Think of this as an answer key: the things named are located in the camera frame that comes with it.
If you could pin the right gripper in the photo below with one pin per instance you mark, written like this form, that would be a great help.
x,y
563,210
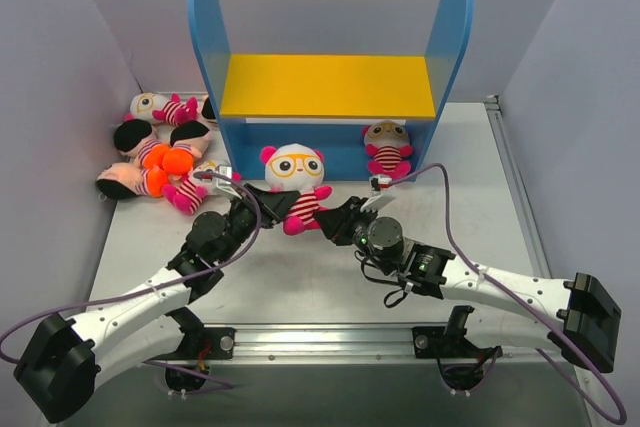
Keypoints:
x,y
347,222

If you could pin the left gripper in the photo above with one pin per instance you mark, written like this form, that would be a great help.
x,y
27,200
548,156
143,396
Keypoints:
x,y
258,208

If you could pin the pink plush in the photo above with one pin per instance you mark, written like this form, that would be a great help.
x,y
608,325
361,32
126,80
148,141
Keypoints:
x,y
295,167

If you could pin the white plush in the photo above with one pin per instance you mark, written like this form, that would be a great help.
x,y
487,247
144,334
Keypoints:
x,y
159,109
387,143
189,191

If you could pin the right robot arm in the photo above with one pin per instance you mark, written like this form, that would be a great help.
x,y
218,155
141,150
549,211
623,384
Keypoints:
x,y
577,317

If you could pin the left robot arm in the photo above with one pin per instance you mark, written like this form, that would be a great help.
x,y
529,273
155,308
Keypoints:
x,y
61,362

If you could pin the blue and yellow toy shelf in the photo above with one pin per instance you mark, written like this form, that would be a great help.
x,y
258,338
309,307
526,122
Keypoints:
x,y
324,101

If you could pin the black-haired doll, centre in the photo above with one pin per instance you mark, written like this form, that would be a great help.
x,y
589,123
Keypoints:
x,y
188,143

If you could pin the white plush, back corner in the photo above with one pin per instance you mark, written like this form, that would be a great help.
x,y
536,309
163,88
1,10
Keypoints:
x,y
159,109

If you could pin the black-haired doll, lower left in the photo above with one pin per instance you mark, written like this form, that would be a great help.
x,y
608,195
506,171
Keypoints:
x,y
123,181

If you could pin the black-haired doll, upper left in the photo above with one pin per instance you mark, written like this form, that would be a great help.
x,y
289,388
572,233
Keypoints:
x,y
137,140

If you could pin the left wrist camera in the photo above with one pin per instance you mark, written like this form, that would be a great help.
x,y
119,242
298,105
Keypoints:
x,y
220,179

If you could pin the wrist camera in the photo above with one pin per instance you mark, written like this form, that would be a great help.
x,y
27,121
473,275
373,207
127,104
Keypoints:
x,y
220,179
382,193

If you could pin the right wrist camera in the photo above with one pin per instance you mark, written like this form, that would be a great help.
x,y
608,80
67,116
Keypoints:
x,y
382,193

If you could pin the aluminium front rail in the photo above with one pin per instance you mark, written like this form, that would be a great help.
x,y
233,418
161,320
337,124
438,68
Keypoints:
x,y
358,343

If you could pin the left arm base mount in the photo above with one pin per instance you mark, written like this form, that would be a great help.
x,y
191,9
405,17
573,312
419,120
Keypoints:
x,y
199,341

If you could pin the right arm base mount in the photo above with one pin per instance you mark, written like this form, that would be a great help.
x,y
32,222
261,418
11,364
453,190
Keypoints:
x,y
449,341

